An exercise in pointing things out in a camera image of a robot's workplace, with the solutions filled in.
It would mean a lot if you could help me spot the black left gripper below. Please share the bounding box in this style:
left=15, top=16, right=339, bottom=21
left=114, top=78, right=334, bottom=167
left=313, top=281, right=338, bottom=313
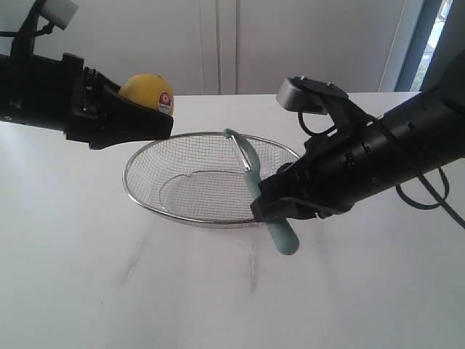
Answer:
left=1, top=54, right=173, bottom=150

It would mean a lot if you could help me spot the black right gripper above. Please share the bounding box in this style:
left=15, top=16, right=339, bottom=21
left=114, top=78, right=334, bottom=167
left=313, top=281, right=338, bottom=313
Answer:
left=250, top=119, right=403, bottom=222

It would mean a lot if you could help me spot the teal handled peeler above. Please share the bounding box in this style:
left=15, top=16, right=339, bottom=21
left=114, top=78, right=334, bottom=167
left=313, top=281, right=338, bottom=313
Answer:
left=222, top=129, right=299, bottom=255

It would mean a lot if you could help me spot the yellow lemon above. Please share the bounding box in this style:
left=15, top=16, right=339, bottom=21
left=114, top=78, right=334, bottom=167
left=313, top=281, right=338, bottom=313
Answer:
left=118, top=73, right=174, bottom=116

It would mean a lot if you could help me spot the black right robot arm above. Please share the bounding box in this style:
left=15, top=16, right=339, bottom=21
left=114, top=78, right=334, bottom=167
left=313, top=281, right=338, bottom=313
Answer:
left=251, top=54, right=464, bottom=222

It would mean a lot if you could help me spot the oval wire mesh basket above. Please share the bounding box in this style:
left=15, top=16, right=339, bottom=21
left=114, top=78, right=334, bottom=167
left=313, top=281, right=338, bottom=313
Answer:
left=123, top=129, right=299, bottom=228

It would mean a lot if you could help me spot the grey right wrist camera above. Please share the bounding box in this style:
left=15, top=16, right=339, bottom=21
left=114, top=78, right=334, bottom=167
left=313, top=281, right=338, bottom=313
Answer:
left=276, top=76, right=348, bottom=115

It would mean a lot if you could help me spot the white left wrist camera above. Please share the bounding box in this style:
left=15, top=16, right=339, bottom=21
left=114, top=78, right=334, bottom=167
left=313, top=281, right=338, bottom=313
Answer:
left=39, top=0, right=78, bottom=30

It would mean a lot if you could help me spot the black right camera cable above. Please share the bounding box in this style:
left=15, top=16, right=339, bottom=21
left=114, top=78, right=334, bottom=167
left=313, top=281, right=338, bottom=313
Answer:
left=297, top=108, right=465, bottom=230

